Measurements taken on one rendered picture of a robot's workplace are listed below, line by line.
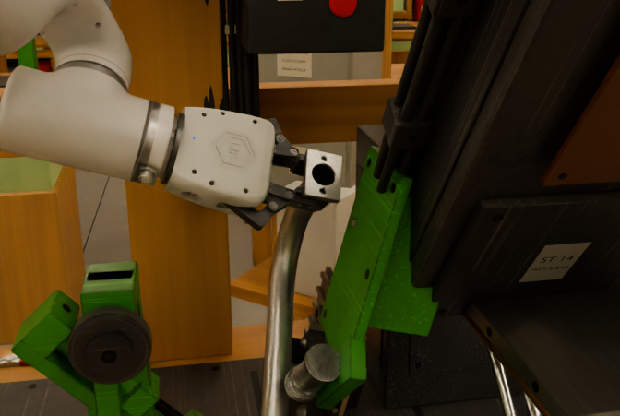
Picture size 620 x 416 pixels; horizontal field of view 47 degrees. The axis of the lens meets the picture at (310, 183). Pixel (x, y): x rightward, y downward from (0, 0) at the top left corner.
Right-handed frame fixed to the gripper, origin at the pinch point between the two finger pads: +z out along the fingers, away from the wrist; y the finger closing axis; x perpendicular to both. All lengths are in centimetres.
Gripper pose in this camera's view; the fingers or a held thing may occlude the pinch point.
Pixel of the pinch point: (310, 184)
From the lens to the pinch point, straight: 77.7
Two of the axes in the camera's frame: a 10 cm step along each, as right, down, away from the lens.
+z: 9.3, 2.3, 2.9
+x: -3.7, 4.2, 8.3
